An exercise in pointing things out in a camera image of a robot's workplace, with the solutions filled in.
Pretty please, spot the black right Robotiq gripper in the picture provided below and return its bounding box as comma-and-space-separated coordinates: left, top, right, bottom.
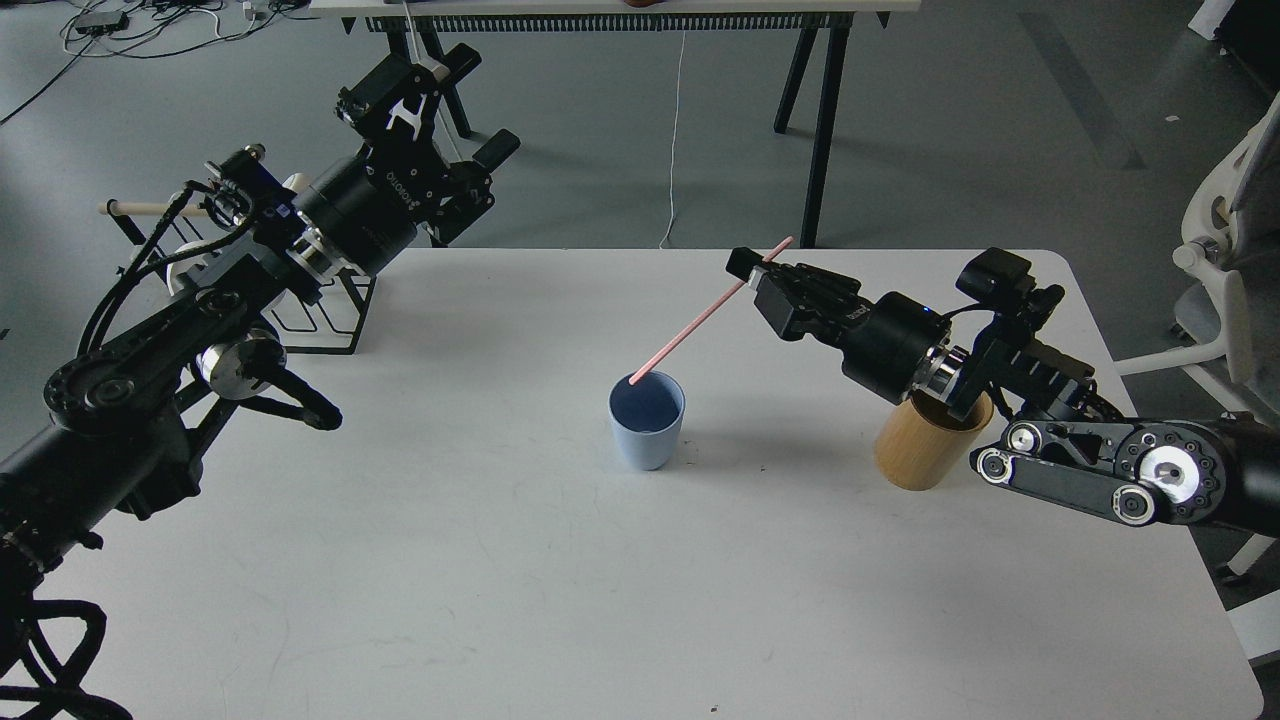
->
726, 247, 952, 405

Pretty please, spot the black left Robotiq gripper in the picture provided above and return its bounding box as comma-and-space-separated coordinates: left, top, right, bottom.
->
292, 44, 521, 279

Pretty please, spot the pink chopstick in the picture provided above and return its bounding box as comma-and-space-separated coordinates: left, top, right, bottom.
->
626, 281, 748, 386

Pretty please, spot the light blue cup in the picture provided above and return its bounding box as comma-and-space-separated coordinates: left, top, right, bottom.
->
607, 372, 686, 471

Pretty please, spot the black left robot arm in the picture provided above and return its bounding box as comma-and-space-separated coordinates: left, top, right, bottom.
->
3, 44, 518, 719

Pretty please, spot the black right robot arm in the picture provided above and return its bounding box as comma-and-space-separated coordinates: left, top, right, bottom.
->
726, 249, 1279, 537

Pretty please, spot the bamboo cylinder holder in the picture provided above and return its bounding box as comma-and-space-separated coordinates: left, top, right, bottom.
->
873, 391, 995, 491

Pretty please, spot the white mug with face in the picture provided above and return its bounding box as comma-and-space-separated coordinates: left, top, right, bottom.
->
165, 252, 218, 296

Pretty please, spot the black trestle table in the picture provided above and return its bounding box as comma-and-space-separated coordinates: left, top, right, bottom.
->
300, 1, 919, 249

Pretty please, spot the wooden rack dowel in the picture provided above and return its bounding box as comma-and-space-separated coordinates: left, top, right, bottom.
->
96, 199, 210, 219

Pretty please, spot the white hanging cable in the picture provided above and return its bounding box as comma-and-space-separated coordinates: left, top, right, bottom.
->
659, 29, 689, 250

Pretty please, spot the black wire mug rack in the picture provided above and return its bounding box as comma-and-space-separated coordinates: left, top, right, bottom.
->
109, 217, 378, 356

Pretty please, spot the floor cable bundle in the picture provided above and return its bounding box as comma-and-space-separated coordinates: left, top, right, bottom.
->
0, 0, 311, 126

